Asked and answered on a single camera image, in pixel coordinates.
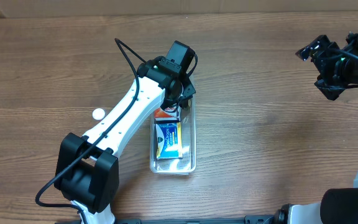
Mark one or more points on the blue yellow VapoDrops box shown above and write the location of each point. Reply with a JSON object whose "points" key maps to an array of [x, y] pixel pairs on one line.
{"points": [[168, 141]]}

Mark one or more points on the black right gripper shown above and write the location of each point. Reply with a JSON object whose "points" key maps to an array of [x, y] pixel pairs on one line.
{"points": [[319, 64]]}

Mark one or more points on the clear plastic container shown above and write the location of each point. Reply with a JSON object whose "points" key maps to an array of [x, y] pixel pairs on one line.
{"points": [[177, 166]]}

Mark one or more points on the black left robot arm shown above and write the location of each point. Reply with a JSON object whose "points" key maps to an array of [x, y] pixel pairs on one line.
{"points": [[87, 172]]}

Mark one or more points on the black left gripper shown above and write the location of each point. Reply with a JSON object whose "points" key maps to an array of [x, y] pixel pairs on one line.
{"points": [[187, 91]]}

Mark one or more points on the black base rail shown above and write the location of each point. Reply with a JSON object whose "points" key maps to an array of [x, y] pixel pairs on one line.
{"points": [[248, 219]]}

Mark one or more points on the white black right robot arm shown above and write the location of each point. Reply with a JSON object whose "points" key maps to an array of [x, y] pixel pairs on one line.
{"points": [[338, 72]]}

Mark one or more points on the red orange lozenge box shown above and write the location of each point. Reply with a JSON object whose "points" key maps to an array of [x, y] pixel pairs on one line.
{"points": [[167, 115]]}

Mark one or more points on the orange tube white cap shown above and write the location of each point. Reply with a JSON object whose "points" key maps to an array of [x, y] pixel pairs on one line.
{"points": [[98, 114]]}

